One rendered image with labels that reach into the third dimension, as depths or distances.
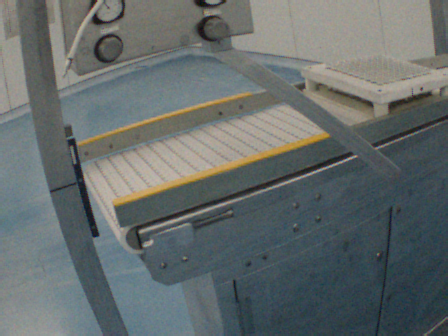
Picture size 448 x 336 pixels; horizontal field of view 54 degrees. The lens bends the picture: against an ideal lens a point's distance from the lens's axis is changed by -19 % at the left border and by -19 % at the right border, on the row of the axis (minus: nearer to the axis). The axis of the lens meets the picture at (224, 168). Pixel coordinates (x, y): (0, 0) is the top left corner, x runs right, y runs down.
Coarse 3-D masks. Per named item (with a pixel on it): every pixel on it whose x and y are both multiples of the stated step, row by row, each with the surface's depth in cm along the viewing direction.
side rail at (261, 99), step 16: (432, 64) 117; (304, 80) 102; (256, 96) 97; (272, 96) 98; (192, 112) 92; (208, 112) 94; (224, 112) 95; (240, 112) 96; (144, 128) 89; (160, 128) 90; (176, 128) 92; (96, 144) 86; (112, 144) 87; (128, 144) 89
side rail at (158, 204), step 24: (384, 120) 77; (408, 120) 80; (312, 144) 72; (336, 144) 74; (240, 168) 68; (264, 168) 69; (288, 168) 71; (168, 192) 64; (192, 192) 66; (216, 192) 67; (120, 216) 62; (144, 216) 64
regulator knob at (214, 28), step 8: (216, 8) 55; (208, 16) 55; (216, 16) 56; (200, 24) 55; (208, 24) 54; (216, 24) 54; (224, 24) 54; (200, 32) 55; (208, 32) 55; (216, 32) 54; (224, 32) 55; (208, 40) 56; (216, 40) 57
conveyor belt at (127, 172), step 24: (240, 120) 95; (264, 120) 93; (288, 120) 92; (168, 144) 88; (192, 144) 87; (216, 144) 85; (240, 144) 84; (264, 144) 83; (96, 168) 83; (120, 168) 82; (144, 168) 80; (168, 168) 79; (192, 168) 78; (96, 192) 77; (120, 192) 73; (120, 240) 65
